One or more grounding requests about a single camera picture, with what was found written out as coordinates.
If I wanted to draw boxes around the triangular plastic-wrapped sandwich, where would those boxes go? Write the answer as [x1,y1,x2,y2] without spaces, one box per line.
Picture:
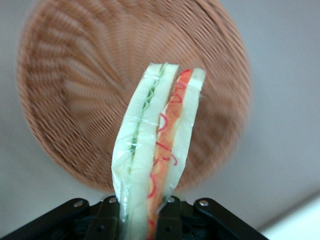
[111,61,207,240]

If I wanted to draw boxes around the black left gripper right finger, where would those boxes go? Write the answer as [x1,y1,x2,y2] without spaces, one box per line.
[154,196,184,240]

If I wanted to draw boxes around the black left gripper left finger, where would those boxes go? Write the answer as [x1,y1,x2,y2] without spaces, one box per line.
[87,196,124,240]

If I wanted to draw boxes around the round brown wicker basket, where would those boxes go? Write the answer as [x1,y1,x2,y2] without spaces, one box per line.
[16,0,253,195]

